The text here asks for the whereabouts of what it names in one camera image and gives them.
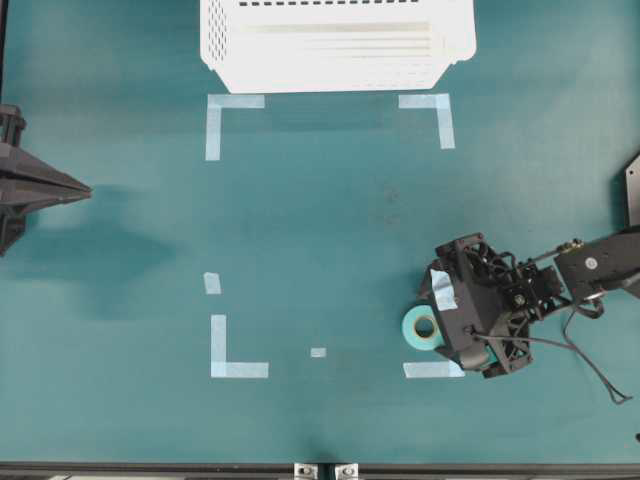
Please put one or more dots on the metal bracket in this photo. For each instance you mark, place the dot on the metal bracket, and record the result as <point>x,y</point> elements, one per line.
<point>305,471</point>
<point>346,471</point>

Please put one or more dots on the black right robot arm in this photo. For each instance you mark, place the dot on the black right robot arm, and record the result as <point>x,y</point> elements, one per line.
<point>590,270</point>

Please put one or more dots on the right metal bracket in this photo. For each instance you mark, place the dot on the right metal bracket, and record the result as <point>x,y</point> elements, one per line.
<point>346,471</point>

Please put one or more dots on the teal tape roll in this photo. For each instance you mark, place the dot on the teal tape roll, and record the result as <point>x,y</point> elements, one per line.
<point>420,328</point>

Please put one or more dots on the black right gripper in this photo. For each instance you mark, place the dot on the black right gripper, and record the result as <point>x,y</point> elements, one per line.
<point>498,299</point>

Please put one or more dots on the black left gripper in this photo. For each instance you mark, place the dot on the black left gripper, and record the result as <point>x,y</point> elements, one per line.
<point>28,181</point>

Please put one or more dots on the black table edge rail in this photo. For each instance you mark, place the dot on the black table edge rail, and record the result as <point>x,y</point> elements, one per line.
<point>325,470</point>

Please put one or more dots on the left metal bracket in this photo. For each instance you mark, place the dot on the left metal bracket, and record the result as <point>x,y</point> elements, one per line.
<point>305,471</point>

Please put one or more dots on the blue tape on gripper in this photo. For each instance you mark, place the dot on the blue tape on gripper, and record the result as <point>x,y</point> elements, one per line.
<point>443,290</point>

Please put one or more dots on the bottom-right blue tape marker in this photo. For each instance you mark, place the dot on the bottom-right blue tape marker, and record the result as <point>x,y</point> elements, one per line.
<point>432,370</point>

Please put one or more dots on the white plastic lattice basket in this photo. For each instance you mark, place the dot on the white plastic lattice basket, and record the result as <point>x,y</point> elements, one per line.
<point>275,47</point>

